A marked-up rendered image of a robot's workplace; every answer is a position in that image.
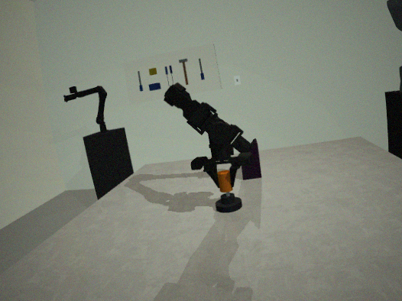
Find orange knob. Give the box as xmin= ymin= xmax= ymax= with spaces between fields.
xmin=217 ymin=170 xmax=232 ymax=193

